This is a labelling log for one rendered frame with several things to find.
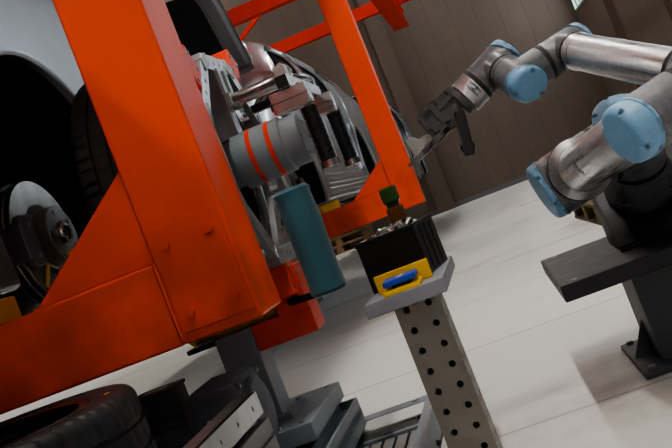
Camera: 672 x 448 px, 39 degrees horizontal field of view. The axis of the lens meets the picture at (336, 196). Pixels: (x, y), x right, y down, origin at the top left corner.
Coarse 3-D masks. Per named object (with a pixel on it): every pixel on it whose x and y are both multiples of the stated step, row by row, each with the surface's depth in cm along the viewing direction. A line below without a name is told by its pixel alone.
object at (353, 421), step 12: (348, 408) 255; (360, 408) 255; (336, 420) 247; (348, 420) 237; (360, 420) 250; (324, 432) 232; (336, 432) 223; (348, 432) 233; (360, 432) 245; (312, 444) 220; (324, 444) 225; (336, 444) 218; (348, 444) 229
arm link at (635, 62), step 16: (560, 32) 224; (576, 32) 218; (544, 48) 222; (560, 48) 219; (576, 48) 213; (592, 48) 206; (608, 48) 200; (624, 48) 195; (640, 48) 190; (656, 48) 186; (560, 64) 222; (576, 64) 214; (592, 64) 206; (608, 64) 199; (624, 64) 193; (640, 64) 187; (656, 64) 182; (624, 80) 197; (640, 80) 189
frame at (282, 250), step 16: (208, 64) 228; (224, 64) 245; (208, 80) 224; (208, 96) 218; (208, 112) 212; (240, 192) 212; (272, 192) 260; (272, 208) 257; (256, 224) 216; (272, 224) 253; (272, 240) 225; (288, 240) 246; (272, 256) 223; (288, 256) 234
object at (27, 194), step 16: (16, 192) 235; (32, 192) 243; (0, 208) 230; (16, 208) 232; (32, 208) 239; (48, 208) 238; (0, 224) 227; (48, 224) 235; (48, 240) 233; (48, 256) 235; (64, 256) 236; (32, 272) 228; (32, 288) 230; (48, 288) 232
